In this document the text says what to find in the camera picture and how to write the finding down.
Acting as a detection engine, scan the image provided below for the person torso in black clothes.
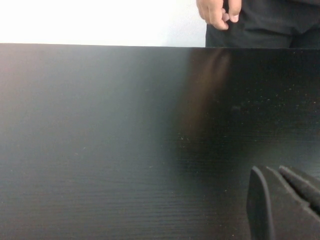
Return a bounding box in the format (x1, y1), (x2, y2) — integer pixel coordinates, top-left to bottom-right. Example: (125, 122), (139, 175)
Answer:
(205, 0), (320, 49)

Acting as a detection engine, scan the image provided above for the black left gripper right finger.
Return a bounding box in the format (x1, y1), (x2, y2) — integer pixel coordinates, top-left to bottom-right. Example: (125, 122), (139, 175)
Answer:
(278, 164), (320, 216)

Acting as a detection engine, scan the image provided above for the person right hand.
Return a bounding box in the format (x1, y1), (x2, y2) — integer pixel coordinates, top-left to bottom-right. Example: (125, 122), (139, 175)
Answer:
(196, 0), (242, 31)

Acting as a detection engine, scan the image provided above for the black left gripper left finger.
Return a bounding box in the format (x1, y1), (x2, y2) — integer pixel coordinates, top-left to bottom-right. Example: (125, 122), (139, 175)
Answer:
(246, 164), (320, 240)

